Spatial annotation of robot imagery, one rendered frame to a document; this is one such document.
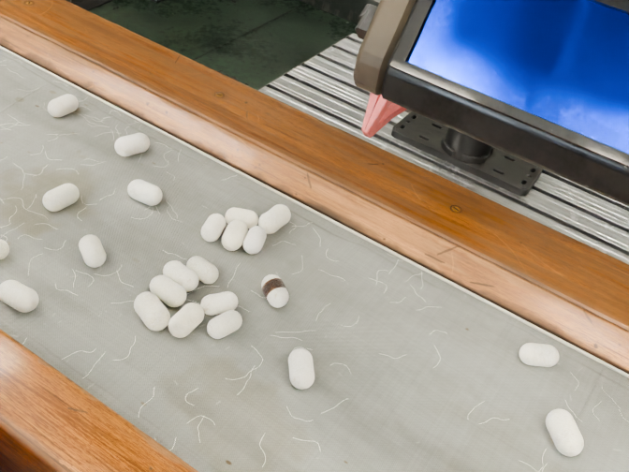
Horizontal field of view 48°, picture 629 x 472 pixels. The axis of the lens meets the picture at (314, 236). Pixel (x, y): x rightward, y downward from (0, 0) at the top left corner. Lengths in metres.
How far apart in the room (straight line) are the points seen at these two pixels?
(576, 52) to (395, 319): 0.38
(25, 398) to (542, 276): 0.44
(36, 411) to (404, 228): 0.37
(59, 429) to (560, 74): 0.38
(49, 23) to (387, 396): 0.64
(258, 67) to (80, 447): 2.09
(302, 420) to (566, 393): 0.22
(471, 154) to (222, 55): 1.70
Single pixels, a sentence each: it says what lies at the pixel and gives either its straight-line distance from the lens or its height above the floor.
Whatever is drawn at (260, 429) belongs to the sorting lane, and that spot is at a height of 0.74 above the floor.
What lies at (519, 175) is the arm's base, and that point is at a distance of 0.96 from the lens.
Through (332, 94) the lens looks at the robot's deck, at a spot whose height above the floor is 0.67.
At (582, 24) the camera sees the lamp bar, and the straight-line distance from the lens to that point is 0.29.
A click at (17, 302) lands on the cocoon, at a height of 0.76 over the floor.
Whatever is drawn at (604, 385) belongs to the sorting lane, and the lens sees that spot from 0.65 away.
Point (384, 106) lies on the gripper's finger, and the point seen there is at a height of 0.88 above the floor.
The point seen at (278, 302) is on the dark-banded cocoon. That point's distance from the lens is 0.60.
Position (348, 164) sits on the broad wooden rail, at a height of 0.76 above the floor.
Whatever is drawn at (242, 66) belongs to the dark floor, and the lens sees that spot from 2.49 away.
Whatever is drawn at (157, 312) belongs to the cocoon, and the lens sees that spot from 0.58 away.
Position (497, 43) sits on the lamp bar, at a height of 1.08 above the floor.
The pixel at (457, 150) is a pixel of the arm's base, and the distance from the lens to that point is 0.95.
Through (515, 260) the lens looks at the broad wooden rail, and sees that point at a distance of 0.69.
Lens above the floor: 1.19
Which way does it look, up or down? 41 degrees down
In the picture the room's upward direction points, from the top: 10 degrees clockwise
